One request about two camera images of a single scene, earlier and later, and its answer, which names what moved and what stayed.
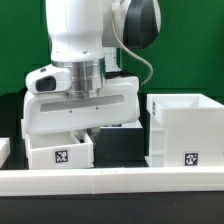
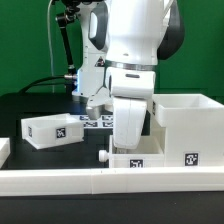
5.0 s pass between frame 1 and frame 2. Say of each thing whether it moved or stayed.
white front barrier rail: stayed
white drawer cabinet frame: stayed
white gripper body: moved
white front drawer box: moved
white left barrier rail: stayed
